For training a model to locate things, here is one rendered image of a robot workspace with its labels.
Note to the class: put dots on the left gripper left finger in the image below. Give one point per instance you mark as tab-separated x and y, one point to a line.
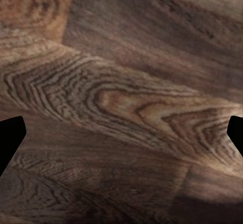
12	132

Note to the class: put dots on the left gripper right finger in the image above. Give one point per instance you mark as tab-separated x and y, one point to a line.
235	132

